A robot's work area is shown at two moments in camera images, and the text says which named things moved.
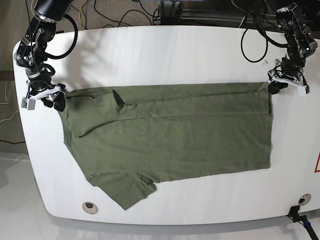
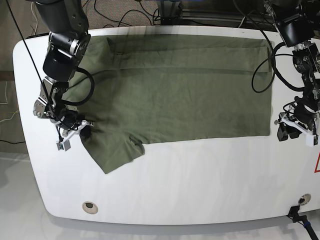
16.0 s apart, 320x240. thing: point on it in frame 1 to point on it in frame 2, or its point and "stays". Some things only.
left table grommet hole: [90, 207] stays
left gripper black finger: [59, 102] to [85, 131]
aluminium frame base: [171, 13] stays
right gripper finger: [273, 88] to [283, 132]
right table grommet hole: [304, 199] stays
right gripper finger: [281, 85] to [293, 132]
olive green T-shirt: [121, 134] to [130, 88]
